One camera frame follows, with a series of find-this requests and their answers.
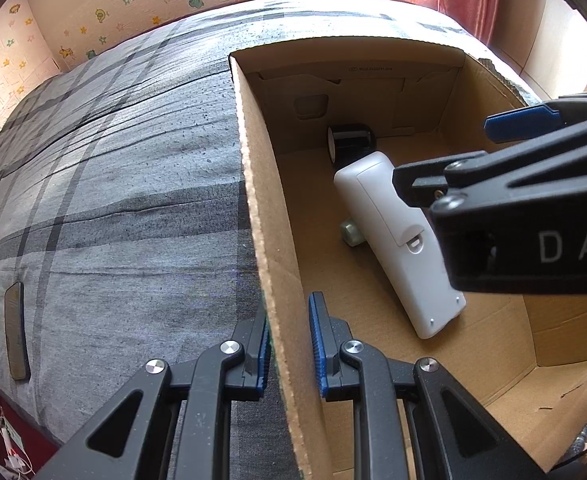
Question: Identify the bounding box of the black tape roll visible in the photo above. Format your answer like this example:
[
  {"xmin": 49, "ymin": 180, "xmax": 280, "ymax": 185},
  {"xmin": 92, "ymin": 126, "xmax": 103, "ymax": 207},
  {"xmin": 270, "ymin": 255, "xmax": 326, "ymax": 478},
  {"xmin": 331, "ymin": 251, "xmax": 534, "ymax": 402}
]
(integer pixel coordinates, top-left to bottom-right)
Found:
[{"xmin": 327, "ymin": 124, "xmax": 377, "ymax": 167}]

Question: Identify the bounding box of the mint green bottle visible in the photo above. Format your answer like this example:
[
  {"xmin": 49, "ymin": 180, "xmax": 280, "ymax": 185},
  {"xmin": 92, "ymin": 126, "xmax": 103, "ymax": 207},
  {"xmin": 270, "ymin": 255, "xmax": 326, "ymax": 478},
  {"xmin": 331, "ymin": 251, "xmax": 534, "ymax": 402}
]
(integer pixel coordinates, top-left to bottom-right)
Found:
[{"xmin": 341, "ymin": 219, "xmax": 363, "ymax": 247}]

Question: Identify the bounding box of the white charging cable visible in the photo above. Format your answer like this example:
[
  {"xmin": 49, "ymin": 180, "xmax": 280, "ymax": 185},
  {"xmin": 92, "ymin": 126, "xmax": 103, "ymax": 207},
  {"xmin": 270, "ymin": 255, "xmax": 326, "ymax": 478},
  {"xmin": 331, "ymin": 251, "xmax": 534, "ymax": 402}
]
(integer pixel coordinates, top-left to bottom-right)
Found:
[{"xmin": 0, "ymin": 410, "xmax": 36, "ymax": 476}]

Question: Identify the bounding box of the black smartphone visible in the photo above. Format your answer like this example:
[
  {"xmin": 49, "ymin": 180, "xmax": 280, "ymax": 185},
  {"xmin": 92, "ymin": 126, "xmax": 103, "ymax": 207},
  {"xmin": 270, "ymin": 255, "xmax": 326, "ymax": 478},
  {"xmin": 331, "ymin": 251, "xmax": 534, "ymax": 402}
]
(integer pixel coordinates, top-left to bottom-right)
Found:
[{"xmin": 4, "ymin": 281, "xmax": 30, "ymax": 381}]

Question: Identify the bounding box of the cardboard box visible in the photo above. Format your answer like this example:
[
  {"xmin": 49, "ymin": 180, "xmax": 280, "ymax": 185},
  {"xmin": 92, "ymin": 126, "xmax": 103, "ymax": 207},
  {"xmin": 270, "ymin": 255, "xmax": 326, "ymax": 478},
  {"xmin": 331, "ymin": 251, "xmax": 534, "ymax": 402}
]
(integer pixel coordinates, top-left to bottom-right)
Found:
[{"xmin": 228, "ymin": 35, "xmax": 587, "ymax": 480}]

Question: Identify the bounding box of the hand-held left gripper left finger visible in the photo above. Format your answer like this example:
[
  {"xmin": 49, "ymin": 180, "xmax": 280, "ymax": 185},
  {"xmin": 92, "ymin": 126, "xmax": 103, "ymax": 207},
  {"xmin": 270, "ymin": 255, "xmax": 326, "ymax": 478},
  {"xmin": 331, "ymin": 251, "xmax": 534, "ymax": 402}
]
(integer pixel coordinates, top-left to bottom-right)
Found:
[{"xmin": 36, "ymin": 305, "xmax": 273, "ymax": 480}]

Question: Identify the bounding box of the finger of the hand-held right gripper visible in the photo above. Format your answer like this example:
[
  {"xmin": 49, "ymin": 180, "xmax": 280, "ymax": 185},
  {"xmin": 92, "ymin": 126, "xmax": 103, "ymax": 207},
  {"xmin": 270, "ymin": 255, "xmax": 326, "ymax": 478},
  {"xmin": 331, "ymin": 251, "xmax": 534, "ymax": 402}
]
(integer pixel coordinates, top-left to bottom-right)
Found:
[
  {"xmin": 484, "ymin": 90, "xmax": 587, "ymax": 143},
  {"xmin": 392, "ymin": 117, "xmax": 587, "ymax": 209}
]

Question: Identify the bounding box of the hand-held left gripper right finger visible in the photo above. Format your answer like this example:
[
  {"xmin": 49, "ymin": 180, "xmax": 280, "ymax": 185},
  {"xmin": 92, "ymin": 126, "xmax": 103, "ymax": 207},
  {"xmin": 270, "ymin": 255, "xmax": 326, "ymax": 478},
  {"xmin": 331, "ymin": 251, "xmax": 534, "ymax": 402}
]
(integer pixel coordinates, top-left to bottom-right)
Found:
[{"xmin": 307, "ymin": 291, "xmax": 547, "ymax": 480}]

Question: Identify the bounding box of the white remote control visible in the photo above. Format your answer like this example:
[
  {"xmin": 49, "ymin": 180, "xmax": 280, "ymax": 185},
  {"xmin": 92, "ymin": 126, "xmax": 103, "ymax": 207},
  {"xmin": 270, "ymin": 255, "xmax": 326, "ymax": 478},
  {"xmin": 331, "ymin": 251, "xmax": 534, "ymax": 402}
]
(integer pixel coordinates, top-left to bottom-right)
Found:
[{"xmin": 333, "ymin": 151, "xmax": 467, "ymax": 340}]

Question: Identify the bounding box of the grey plaid blanket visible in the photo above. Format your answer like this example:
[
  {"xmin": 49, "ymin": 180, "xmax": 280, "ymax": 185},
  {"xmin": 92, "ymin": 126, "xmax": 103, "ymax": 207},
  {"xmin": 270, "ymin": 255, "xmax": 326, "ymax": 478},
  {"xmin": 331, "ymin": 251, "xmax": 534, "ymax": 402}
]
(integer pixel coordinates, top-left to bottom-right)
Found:
[{"xmin": 0, "ymin": 0, "xmax": 529, "ymax": 480}]

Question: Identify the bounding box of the cream wardrobe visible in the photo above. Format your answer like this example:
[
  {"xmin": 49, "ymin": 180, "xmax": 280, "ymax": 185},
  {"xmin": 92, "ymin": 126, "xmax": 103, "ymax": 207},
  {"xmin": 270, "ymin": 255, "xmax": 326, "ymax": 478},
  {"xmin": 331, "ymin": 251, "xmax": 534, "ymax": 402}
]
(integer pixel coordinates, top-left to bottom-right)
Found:
[{"xmin": 493, "ymin": 0, "xmax": 587, "ymax": 101}]

